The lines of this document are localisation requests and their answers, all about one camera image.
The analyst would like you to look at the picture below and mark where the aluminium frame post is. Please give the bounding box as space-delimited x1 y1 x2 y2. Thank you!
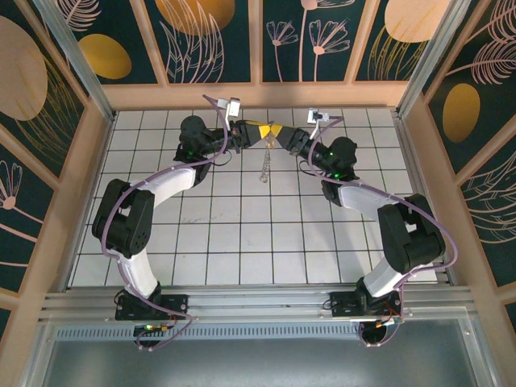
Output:
396 0 471 119
31 0 119 123

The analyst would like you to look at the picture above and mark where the aluminium side rail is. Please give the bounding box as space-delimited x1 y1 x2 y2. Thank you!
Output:
393 114 456 285

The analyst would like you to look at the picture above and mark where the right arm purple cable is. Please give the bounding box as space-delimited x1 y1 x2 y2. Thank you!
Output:
307 115 459 348

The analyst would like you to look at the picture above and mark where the perforated metal strip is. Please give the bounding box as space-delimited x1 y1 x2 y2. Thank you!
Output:
52 325 472 342

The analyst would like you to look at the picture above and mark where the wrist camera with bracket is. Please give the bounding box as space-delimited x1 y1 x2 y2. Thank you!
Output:
215 96 243 129
306 107 332 140

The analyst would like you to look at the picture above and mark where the aluminium mounting rail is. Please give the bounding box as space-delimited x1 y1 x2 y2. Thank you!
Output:
38 284 479 323

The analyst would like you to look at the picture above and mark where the silver chain necklace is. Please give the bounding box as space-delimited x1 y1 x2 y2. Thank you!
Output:
257 135 280 185

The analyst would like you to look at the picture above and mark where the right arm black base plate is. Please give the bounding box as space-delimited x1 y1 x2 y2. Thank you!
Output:
328 290 404 323

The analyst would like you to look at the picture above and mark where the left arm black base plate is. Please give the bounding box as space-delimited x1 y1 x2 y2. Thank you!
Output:
114 293 190 322

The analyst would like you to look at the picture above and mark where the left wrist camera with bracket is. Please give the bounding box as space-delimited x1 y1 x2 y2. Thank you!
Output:
215 96 243 129

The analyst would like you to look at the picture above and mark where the grey metal sheet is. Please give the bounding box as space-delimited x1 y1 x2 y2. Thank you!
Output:
22 318 499 387

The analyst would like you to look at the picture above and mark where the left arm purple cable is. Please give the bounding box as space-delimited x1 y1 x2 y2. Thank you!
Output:
100 94 239 352

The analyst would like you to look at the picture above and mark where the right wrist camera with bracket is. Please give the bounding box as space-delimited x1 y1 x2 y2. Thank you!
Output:
306 107 332 140

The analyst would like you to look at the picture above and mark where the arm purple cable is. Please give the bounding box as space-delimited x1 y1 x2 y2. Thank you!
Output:
307 115 459 348
100 94 239 352

